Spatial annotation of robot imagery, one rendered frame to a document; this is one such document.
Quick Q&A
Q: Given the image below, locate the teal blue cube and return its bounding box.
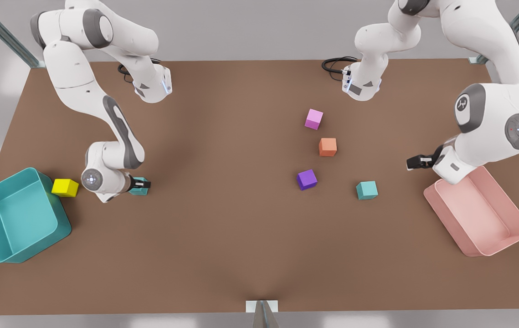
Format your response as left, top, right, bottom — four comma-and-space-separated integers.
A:
356, 180, 379, 200
128, 177, 149, 196

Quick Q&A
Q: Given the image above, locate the yellow cube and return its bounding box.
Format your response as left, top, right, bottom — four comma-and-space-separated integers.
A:
51, 179, 80, 198

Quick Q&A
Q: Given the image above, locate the pink plastic bin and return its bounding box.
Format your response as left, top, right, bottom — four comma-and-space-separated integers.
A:
423, 165, 519, 257

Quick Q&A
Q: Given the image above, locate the orange cube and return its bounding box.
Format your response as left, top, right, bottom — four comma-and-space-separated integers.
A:
319, 138, 338, 157

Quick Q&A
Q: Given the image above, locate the pink cube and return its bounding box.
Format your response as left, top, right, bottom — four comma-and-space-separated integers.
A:
305, 108, 324, 131

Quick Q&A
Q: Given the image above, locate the purple cube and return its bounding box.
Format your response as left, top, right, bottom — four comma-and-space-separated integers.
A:
297, 169, 318, 191

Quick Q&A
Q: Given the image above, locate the teal plastic bin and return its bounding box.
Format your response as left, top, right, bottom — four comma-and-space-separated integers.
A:
0, 167, 72, 264

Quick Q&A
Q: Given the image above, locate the black cable loop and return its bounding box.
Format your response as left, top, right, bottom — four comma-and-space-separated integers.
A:
118, 58, 162, 84
322, 56, 360, 82

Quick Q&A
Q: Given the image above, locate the silver frame post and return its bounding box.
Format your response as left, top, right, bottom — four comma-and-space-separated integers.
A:
246, 300, 279, 328
468, 0, 519, 65
0, 0, 46, 69

